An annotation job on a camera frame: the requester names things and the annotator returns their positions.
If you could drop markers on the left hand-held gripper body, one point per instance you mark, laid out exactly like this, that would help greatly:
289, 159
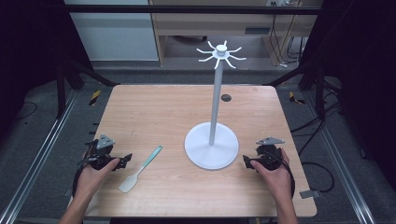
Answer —
104, 148

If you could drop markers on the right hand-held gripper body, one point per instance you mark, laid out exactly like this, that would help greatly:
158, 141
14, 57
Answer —
270, 155

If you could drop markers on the white hook stand rack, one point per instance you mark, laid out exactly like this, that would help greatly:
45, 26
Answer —
213, 146

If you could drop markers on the person's right hand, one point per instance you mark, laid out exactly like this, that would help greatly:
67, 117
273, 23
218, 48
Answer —
277, 180

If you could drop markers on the person's left hand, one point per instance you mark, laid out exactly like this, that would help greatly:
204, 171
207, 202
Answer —
90, 179

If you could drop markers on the yellow black floor tape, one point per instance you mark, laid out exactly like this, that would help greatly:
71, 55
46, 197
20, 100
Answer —
294, 98
95, 97

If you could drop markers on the grey flat tag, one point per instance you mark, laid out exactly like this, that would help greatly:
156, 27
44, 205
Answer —
309, 194

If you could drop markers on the black metal stand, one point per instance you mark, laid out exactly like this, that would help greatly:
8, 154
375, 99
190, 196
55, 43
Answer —
319, 93
63, 90

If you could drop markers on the white cabinet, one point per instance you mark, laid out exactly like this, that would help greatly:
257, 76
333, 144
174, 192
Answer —
115, 34

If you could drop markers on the wooden background desk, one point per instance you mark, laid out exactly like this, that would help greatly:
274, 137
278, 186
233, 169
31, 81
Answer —
199, 23

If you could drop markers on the aluminium floor rail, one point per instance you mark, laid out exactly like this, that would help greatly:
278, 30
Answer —
37, 161
342, 168

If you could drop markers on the black horizontal frame bar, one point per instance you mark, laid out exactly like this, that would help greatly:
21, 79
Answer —
186, 9

